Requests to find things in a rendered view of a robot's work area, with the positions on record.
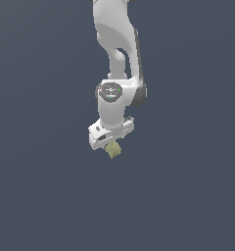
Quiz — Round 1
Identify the small olive green object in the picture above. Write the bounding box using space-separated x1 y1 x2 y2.
105 140 122 160

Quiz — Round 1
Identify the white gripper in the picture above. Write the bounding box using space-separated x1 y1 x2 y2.
87 115 136 151

